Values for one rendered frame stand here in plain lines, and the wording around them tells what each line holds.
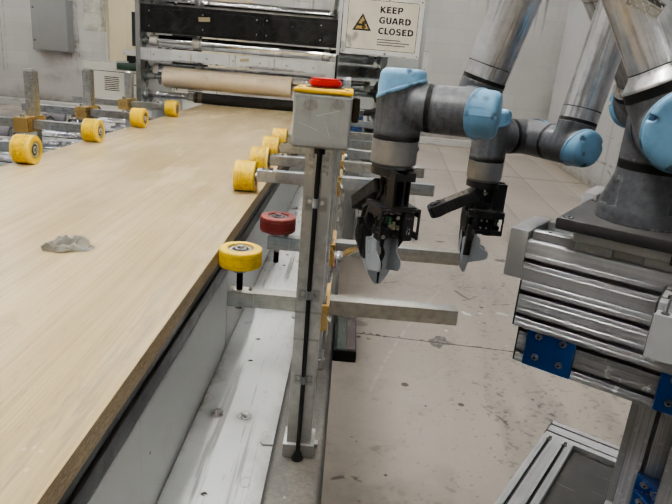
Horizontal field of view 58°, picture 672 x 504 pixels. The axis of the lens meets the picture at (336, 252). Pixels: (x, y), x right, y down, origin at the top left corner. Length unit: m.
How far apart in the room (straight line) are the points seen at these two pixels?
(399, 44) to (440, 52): 6.36
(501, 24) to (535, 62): 9.27
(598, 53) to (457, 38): 8.88
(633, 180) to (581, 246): 0.13
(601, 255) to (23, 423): 0.87
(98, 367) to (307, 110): 0.38
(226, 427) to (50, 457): 0.55
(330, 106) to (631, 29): 0.42
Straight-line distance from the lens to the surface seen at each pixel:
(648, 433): 1.46
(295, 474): 0.90
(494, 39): 1.06
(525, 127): 1.37
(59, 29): 11.34
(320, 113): 0.73
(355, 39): 3.79
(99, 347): 0.79
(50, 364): 0.77
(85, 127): 2.28
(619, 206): 1.07
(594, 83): 1.30
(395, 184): 0.96
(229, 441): 1.09
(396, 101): 0.96
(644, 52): 0.93
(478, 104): 0.94
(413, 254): 1.37
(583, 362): 1.20
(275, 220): 1.33
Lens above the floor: 1.26
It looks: 18 degrees down
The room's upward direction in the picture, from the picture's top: 5 degrees clockwise
